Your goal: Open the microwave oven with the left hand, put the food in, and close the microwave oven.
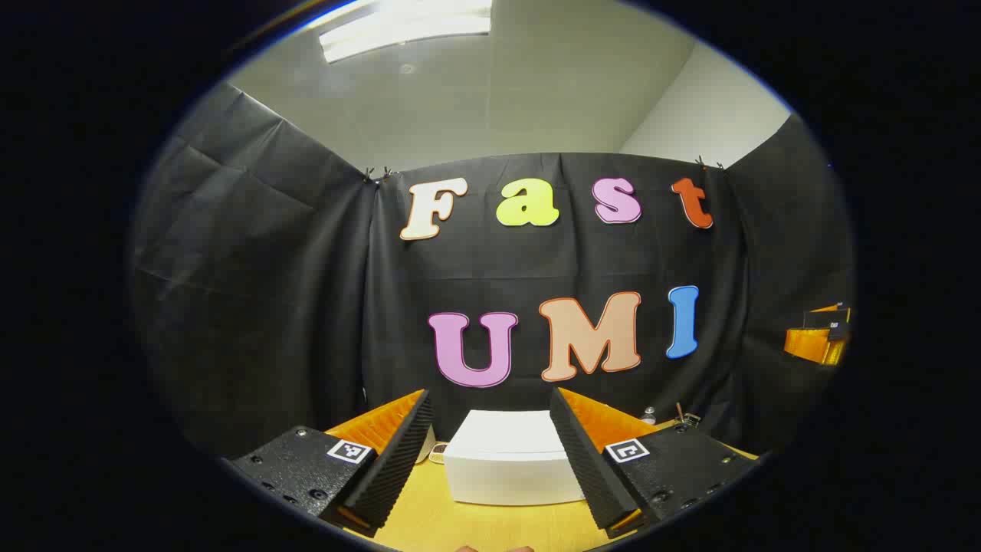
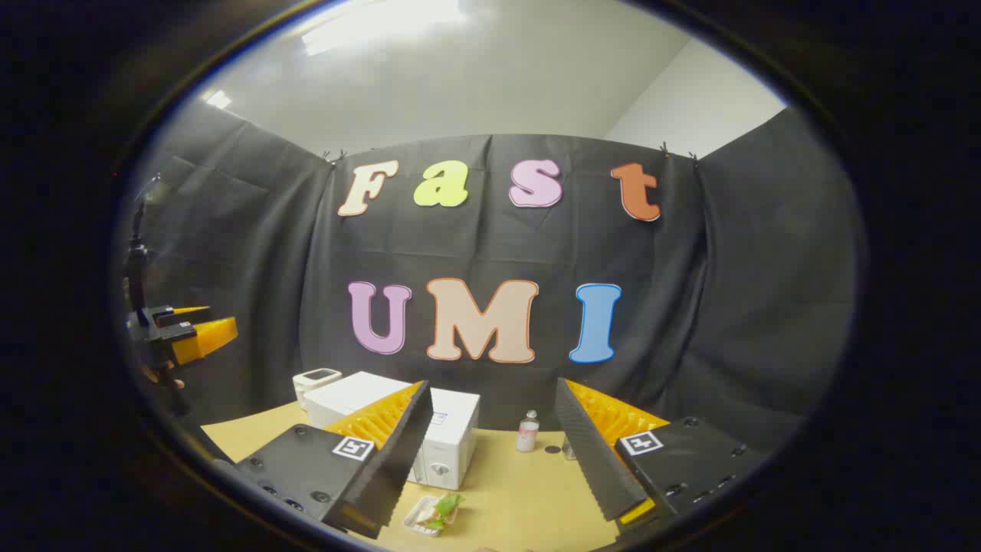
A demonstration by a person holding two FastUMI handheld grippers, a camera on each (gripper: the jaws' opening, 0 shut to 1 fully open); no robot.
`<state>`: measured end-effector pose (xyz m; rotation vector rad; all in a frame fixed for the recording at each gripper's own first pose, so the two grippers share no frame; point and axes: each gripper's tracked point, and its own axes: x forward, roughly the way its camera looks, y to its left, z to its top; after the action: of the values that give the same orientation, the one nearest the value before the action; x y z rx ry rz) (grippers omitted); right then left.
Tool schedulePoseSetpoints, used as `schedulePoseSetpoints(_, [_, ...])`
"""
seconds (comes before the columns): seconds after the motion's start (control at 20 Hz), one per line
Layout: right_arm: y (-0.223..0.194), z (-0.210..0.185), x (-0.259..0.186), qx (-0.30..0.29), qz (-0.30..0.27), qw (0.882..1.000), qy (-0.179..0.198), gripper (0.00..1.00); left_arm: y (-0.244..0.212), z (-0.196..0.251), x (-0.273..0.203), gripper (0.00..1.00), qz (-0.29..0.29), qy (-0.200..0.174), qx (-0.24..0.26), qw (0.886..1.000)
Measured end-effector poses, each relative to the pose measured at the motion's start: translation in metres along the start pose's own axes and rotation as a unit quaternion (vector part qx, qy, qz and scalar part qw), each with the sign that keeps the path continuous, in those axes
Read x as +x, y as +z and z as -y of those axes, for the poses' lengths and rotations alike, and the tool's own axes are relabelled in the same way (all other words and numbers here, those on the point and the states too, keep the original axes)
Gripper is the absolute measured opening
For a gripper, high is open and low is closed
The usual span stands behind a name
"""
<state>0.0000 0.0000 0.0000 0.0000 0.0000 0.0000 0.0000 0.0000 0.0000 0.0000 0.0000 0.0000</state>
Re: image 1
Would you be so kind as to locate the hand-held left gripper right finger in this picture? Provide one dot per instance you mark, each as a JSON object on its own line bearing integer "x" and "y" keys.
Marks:
{"x": 586, "y": 460}

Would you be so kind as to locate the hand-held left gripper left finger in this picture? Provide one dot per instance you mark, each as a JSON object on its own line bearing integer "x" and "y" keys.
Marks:
{"x": 398, "y": 452}

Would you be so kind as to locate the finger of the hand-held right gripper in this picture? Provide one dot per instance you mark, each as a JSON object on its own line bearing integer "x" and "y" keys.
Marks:
{"x": 812, "y": 346}
{"x": 824, "y": 316}

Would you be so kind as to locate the white microwave oven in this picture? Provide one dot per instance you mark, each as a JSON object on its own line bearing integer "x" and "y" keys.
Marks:
{"x": 506, "y": 460}

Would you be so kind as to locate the small clear plastic bottle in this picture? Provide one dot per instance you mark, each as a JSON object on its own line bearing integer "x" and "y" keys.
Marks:
{"x": 649, "y": 415}

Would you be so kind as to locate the black backdrop cloth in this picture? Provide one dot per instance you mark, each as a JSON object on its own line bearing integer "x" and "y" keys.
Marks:
{"x": 306, "y": 307}

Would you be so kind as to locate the ceiling light panel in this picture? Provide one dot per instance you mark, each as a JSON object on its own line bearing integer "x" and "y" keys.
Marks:
{"x": 406, "y": 27}

